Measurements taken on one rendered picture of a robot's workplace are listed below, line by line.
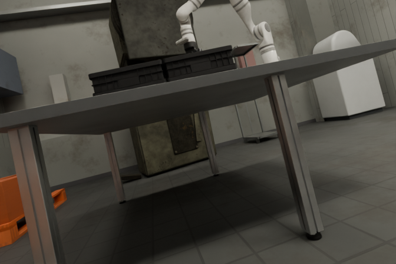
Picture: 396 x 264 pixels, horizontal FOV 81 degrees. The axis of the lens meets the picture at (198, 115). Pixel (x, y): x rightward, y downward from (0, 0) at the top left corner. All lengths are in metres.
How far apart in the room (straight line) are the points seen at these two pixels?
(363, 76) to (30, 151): 5.07
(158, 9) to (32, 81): 2.75
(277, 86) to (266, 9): 4.95
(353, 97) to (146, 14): 3.81
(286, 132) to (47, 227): 0.88
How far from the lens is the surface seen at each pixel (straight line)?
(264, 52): 1.55
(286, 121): 0.97
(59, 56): 5.06
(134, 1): 3.41
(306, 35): 5.75
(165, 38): 3.27
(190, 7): 1.47
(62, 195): 3.41
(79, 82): 4.84
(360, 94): 5.16
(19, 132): 0.93
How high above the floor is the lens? 0.54
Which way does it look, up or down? 2 degrees up
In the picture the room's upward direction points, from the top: 13 degrees counter-clockwise
